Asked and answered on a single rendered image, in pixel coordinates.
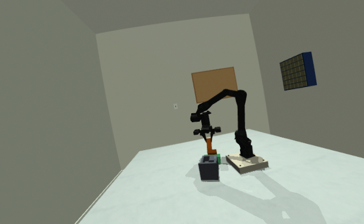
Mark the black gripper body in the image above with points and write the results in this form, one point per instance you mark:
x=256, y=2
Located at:
x=216, y=129

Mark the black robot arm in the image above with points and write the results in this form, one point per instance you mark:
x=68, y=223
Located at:
x=244, y=142

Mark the orange l-shaped part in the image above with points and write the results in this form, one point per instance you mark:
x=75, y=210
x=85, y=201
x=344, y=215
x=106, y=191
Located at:
x=209, y=147

